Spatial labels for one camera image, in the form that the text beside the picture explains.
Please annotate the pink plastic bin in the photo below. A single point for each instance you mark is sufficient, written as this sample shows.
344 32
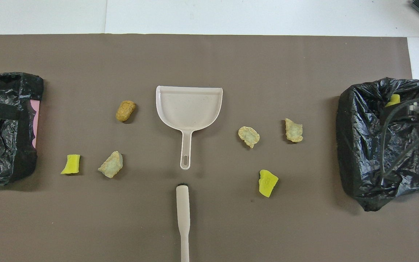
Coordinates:
35 120

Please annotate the brown paper table mat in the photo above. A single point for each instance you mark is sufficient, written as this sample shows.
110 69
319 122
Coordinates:
209 65

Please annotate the beige plastic dustpan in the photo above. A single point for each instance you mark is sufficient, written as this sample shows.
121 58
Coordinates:
189 105

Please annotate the thin yellow sponge scrap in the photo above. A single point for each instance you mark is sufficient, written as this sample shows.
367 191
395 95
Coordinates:
393 100

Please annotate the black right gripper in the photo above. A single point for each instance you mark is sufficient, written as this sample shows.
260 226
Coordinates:
418 108

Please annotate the beige hand brush black bristles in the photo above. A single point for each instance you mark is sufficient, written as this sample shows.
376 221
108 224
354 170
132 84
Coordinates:
182 203

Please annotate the yellow sponge piece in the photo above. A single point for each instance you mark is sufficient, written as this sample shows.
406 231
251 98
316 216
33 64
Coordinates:
71 164
267 183

